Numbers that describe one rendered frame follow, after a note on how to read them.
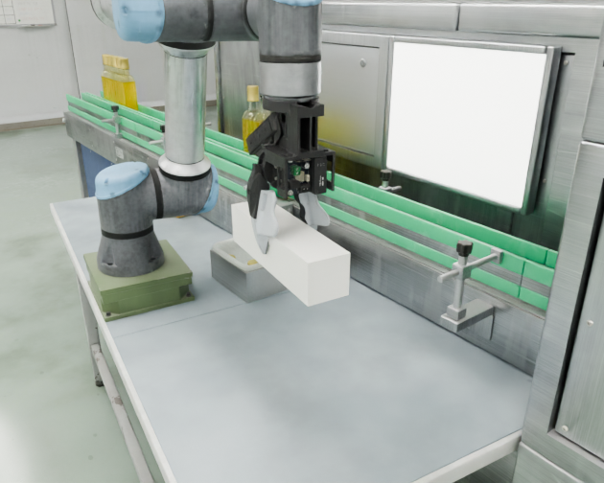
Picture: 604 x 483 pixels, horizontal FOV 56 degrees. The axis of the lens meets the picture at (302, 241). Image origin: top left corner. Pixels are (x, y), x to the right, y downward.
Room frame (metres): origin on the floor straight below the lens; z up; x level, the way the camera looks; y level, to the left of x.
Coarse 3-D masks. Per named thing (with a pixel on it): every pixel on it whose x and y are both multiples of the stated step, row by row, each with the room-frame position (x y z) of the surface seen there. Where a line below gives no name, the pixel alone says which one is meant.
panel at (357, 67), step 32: (352, 32) 1.57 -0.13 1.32; (352, 64) 1.57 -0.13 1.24; (384, 64) 1.46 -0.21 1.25; (320, 96) 1.67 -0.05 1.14; (352, 96) 1.56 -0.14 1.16; (384, 96) 1.46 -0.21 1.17; (544, 96) 1.11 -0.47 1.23; (320, 128) 1.67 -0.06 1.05; (352, 128) 1.56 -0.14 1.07; (384, 128) 1.45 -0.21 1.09; (544, 128) 1.12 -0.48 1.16; (352, 160) 1.55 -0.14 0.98; (384, 160) 1.44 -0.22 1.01
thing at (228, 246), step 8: (232, 240) 1.31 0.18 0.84; (216, 248) 1.26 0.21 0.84; (224, 248) 1.29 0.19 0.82; (232, 248) 1.31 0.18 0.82; (240, 248) 1.32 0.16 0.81; (224, 256) 1.22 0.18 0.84; (240, 256) 1.32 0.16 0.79; (248, 256) 1.33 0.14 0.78; (240, 264) 1.17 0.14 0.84; (256, 264) 1.17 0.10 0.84
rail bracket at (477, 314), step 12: (468, 252) 0.90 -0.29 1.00; (492, 252) 0.97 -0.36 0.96; (456, 264) 0.90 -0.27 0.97; (468, 264) 0.90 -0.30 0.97; (480, 264) 0.93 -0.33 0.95; (444, 276) 0.87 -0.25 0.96; (456, 276) 0.90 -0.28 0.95; (468, 276) 0.90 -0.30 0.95; (456, 288) 0.90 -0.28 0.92; (456, 300) 0.90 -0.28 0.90; (480, 300) 0.97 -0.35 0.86; (456, 312) 0.89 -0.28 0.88; (468, 312) 0.92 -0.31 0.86; (480, 312) 0.92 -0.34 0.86; (492, 312) 0.94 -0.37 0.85; (444, 324) 0.90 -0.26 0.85; (456, 324) 0.88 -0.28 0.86; (468, 324) 0.90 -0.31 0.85; (480, 324) 0.96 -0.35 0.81; (492, 324) 0.94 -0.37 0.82
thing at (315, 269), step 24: (240, 216) 0.80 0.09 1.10; (288, 216) 0.77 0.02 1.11; (240, 240) 0.80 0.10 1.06; (288, 240) 0.68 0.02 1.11; (312, 240) 0.68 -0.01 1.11; (264, 264) 0.72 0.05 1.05; (288, 264) 0.66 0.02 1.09; (312, 264) 0.62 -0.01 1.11; (336, 264) 0.63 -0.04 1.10; (312, 288) 0.62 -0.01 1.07; (336, 288) 0.63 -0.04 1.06
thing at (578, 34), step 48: (336, 0) 1.66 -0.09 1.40; (384, 0) 1.51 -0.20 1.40; (432, 0) 1.39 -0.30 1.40; (480, 0) 1.29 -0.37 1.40; (528, 0) 1.20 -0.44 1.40; (576, 0) 1.12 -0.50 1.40; (240, 48) 2.08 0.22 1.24; (576, 48) 1.11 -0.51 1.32; (240, 96) 2.10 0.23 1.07; (576, 96) 1.09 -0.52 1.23; (576, 144) 1.08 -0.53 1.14; (432, 192) 1.36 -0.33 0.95; (528, 240) 1.14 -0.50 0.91
